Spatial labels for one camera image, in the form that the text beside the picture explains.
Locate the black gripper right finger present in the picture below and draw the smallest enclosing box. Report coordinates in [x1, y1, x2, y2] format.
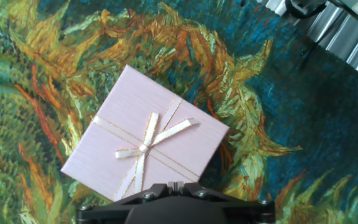
[175, 182, 276, 224]

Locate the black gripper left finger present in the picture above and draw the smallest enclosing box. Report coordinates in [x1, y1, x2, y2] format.
[75, 182, 177, 224]

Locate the pink ribboned casing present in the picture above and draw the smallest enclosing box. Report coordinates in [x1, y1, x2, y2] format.
[60, 64, 231, 202]

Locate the sunflower painting cloth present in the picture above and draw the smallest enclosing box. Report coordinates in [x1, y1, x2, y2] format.
[0, 0, 358, 224]

